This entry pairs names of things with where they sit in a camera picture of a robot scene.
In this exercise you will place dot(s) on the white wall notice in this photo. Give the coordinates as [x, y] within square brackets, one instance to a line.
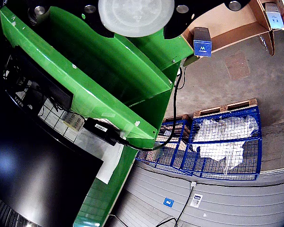
[196, 200]

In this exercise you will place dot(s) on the wooden pallet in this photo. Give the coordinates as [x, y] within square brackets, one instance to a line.
[177, 117]
[227, 107]

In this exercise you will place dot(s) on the cardboard box with green flap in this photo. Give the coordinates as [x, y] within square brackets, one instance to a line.
[227, 21]

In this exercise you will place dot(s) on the white plastic film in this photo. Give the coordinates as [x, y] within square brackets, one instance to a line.
[222, 146]

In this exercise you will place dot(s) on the dark blue carton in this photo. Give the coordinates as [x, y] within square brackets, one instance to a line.
[202, 45]

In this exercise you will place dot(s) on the white grid sheet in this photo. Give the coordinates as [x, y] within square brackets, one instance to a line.
[56, 123]

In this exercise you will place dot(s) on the carton with lavender lid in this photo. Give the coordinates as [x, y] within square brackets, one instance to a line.
[274, 19]

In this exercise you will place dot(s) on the blue wall sticker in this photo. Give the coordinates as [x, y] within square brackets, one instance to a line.
[168, 202]

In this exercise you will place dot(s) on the black power adapter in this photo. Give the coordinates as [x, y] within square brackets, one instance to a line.
[97, 127]

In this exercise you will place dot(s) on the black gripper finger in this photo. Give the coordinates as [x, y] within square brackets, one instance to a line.
[85, 9]
[194, 11]

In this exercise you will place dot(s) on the translucent white suction cup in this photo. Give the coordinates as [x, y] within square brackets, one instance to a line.
[136, 16]

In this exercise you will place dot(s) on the green metal shelf unit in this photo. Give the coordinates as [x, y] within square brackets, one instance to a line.
[97, 78]

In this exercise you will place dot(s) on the black monitor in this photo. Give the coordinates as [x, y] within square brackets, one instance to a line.
[38, 75]

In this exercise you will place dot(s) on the large black screen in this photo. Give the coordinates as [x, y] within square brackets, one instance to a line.
[38, 170]

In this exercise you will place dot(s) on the white paper sheet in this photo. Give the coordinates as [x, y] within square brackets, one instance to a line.
[109, 165]

